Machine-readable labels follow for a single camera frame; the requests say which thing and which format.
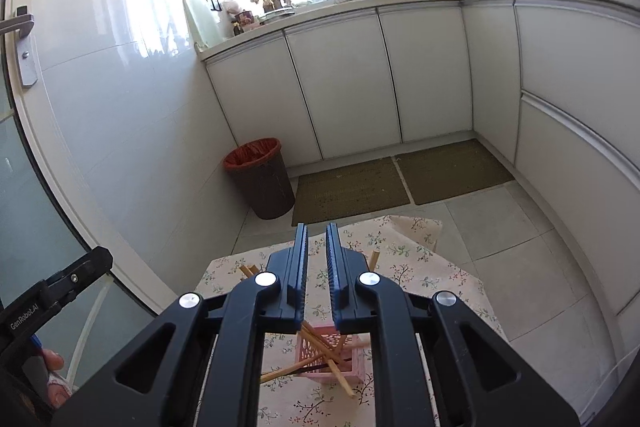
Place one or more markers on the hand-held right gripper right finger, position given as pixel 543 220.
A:
pixel 332 267

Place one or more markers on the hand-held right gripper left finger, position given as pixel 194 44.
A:
pixel 300 267

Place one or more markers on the frosted glass door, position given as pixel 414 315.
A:
pixel 30 207

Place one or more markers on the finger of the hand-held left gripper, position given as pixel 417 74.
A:
pixel 80 269

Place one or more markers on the bunch of bamboo chopsticks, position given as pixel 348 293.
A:
pixel 280 373

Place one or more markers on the bamboo chopstick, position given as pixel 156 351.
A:
pixel 245 272
pixel 254 270
pixel 375 260

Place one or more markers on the olive floor mat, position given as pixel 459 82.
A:
pixel 450 172
pixel 350 192

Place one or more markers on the pink perforated chopstick holder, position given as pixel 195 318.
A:
pixel 356 375

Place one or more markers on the floral tablecloth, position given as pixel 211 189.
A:
pixel 425 277

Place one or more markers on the person's left hand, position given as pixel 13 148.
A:
pixel 53 360

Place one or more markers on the white kitchen cabinet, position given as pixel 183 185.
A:
pixel 350 82

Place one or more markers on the pale green cutting board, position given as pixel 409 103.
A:
pixel 202 24

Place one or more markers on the brown trash bin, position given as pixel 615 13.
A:
pixel 265 187

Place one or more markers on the black chopstick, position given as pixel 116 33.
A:
pixel 312 369

